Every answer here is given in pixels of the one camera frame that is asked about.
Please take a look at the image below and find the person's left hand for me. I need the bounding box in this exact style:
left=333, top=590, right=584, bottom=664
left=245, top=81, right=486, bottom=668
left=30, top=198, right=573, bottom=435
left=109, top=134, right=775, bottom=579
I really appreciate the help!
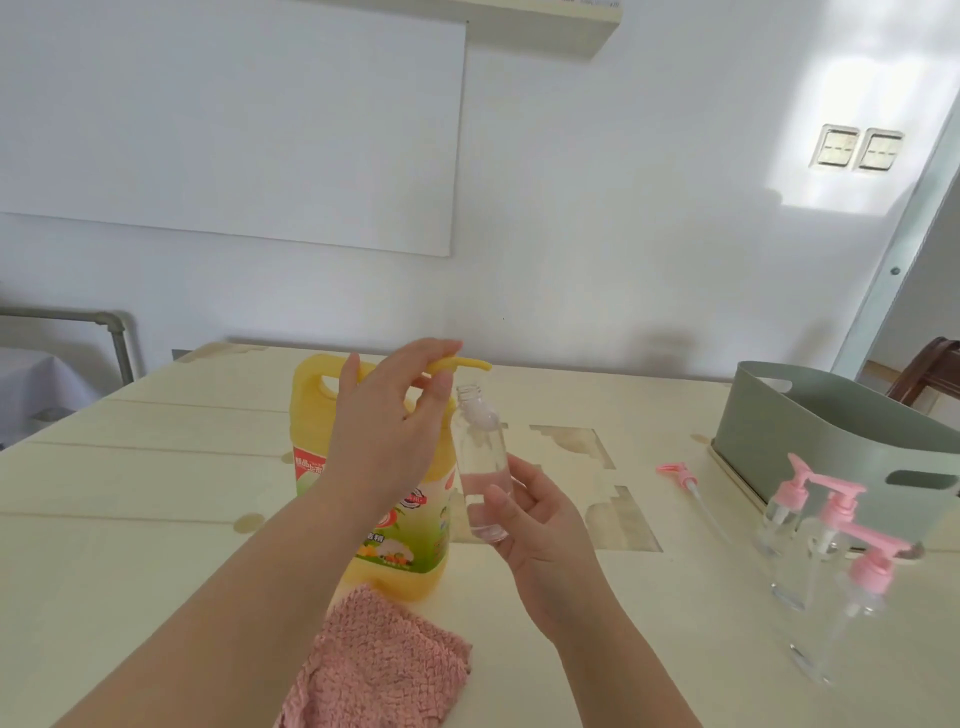
left=322, top=337, right=464, bottom=519

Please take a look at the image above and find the person's right hand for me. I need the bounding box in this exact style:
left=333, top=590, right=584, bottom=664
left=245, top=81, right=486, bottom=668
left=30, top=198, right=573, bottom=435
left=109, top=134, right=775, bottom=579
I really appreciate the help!
left=483, top=453, right=603, bottom=646

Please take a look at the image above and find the yellow detergent jug with pump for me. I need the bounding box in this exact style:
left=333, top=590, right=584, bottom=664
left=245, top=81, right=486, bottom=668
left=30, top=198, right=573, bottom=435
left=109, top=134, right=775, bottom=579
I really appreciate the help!
left=288, top=352, right=494, bottom=603

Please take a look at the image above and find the small clear plastic bottle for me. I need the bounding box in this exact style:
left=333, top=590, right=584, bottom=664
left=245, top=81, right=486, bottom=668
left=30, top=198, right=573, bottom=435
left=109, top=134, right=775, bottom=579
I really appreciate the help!
left=772, top=524, right=843, bottom=610
left=449, top=383, right=514, bottom=545
left=753, top=500, right=804, bottom=558
left=787, top=577, right=886, bottom=688

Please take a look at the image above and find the pink textured cloth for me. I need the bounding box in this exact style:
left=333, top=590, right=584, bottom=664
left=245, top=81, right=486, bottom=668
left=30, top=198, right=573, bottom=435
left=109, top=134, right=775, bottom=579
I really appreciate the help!
left=273, top=584, right=474, bottom=728

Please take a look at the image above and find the grey-green plastic basket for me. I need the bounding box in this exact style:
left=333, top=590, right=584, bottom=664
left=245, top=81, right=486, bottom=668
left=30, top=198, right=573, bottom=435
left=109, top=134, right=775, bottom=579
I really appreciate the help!
left=712, top=361, right=960, bottom=553

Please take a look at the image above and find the person's left forearm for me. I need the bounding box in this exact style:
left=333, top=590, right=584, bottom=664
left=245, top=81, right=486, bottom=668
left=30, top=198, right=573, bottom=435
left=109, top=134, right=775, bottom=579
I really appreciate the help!
left=52, top=487, right=391, bottom=728

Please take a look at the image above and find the cream tray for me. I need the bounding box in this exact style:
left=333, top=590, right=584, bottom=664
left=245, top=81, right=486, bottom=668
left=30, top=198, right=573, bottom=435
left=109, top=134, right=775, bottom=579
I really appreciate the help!
left=707, top=442, right=922, bottom=570

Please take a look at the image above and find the grey metal pipe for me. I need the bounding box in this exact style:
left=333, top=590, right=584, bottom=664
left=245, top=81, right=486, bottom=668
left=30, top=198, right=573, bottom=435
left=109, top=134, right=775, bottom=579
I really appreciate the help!
left=0, top=307, right=136, bottom=385

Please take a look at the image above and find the white tablecloth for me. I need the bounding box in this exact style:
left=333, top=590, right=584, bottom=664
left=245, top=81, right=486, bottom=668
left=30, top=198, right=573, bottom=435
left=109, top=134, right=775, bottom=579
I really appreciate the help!
left=0, top=346, right=103, bottom=449

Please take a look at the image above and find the dark wooden chair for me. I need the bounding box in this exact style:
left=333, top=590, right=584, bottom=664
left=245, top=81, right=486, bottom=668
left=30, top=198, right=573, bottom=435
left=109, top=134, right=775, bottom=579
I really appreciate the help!
left=887, top=337, right=960, bottom=412

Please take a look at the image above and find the white wall board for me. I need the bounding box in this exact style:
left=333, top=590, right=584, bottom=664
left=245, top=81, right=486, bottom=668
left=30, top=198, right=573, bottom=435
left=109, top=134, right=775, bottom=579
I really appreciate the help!
left=0, top=0, right=469, bottom=259

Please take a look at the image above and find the white door frame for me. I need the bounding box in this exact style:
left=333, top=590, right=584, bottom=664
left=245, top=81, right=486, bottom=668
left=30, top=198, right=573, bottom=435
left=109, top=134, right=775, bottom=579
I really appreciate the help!
left=830, top=97, right=960, bottom=380

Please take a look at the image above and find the white wall switch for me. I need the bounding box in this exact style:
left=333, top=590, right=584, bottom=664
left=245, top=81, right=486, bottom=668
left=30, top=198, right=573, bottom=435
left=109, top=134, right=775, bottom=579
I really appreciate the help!
left=853, top=127, right=907, bottom=175
left=809, top=123, right=862, bottom=171

